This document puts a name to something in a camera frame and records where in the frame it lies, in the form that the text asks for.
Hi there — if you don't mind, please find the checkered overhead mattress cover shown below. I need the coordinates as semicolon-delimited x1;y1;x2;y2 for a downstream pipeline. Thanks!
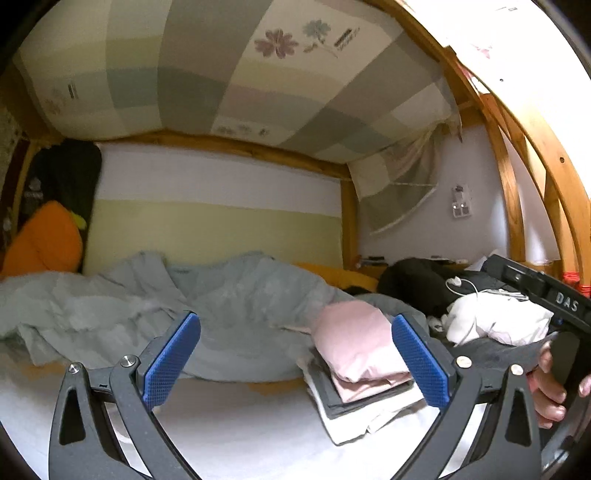
15;1;460;233

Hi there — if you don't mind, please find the wall power socket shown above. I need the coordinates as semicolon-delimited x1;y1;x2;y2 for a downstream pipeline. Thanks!
452;185;472;219

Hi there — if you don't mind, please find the wooden bunk bed frame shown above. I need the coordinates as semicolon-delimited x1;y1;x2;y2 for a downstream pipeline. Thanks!
12;1;590;284

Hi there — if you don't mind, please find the person right hand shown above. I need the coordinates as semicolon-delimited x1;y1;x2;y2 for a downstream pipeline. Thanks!
527;341;567;429

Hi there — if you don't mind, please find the black clothing pile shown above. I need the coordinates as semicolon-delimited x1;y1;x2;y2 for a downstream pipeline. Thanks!
377;258;496;317

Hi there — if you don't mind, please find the white charging cable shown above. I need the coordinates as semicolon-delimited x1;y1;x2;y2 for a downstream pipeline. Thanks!
445;275;530;303

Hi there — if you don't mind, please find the pink printed t-shirt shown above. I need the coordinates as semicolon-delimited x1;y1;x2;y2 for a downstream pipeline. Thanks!
311;300;412;384

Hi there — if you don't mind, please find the folded white garment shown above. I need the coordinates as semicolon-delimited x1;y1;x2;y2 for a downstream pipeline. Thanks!
297;357;426;446

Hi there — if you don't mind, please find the grey printed bed sheet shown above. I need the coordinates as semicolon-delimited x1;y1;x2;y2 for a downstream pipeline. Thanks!
1;352;438;479

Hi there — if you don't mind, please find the white plush bundle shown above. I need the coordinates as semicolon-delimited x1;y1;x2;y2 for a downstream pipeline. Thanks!
442;292;553;346

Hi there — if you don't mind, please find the folded dark grey garment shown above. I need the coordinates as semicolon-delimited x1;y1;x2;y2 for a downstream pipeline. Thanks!
307;348;415;420

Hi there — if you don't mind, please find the orange plush pillow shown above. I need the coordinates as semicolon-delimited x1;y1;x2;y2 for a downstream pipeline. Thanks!
1;201;83;279

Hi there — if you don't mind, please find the grey-green rumpled blanket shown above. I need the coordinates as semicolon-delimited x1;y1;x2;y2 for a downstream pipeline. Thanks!
0;250;426;384

